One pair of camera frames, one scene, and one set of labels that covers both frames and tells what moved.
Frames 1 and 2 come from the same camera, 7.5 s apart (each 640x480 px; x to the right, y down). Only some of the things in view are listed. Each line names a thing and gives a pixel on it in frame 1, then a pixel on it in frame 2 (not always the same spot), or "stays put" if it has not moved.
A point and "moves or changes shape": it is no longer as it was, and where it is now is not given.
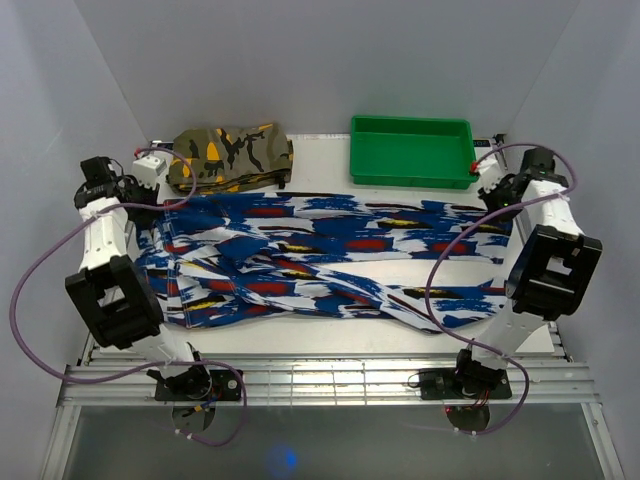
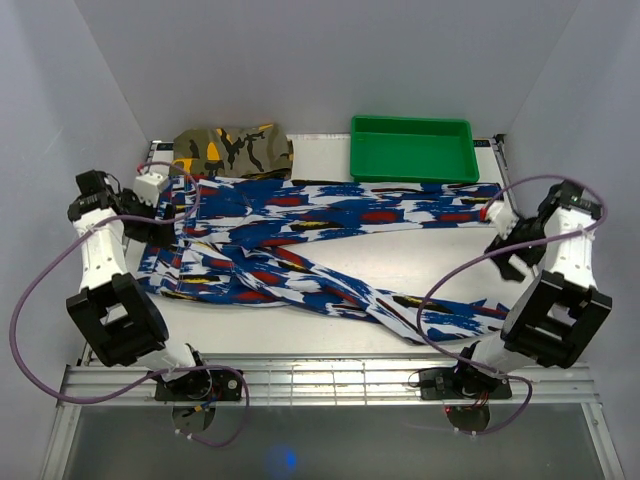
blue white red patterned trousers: (431, 264) moves or changes shape
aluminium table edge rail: (131, 383) stays put
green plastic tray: (411, 152) stays put
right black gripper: (488, 196) to (507, 270)
